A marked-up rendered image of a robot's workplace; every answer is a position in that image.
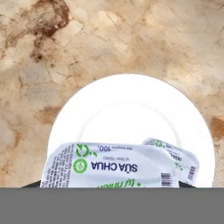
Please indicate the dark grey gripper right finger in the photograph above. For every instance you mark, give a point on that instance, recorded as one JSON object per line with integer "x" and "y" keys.
{"x": 184, "y": 185}

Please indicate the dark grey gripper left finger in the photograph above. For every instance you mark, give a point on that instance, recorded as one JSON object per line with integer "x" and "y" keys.
{"x": 34, "y": 185}

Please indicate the white yogurt container green print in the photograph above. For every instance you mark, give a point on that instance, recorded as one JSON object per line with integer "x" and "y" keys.
{"x": 186, "y": 166}
{"x": 110, "y": 169}

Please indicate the white round plate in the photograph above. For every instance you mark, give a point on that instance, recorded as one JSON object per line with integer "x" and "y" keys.
{"x": 131, "y": 113}

